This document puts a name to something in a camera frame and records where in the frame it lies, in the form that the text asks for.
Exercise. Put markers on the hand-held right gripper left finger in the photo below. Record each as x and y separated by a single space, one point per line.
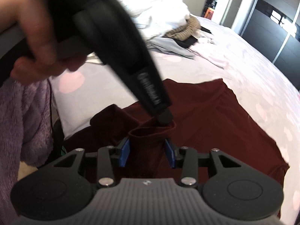
123 153

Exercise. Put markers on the orange stool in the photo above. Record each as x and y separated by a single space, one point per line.
209 13

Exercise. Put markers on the maroon sweater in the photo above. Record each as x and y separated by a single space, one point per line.
211 126

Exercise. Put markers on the dark sliding wardrobe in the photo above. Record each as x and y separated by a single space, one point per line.
274 28

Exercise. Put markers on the white black-patterned garment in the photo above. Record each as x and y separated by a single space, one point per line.
207 38

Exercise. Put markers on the brown striped garment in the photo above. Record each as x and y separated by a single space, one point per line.
185 29

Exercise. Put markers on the grey garment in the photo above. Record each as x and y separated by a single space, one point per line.
173 49

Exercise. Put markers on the black pouch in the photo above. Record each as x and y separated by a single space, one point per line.
58 138

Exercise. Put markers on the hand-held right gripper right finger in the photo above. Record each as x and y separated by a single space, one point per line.
169 153

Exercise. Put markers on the pale pink garment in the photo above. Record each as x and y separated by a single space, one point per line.
211 57

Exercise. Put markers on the person's left forearm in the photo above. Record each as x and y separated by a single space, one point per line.
9 9

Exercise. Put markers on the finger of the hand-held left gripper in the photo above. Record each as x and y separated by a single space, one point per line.
165 118

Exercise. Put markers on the purple fleece robe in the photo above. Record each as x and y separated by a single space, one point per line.
21 126

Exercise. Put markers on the small black garment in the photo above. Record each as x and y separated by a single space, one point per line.
206 30

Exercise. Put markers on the person's left hand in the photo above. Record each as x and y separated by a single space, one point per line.
37 28

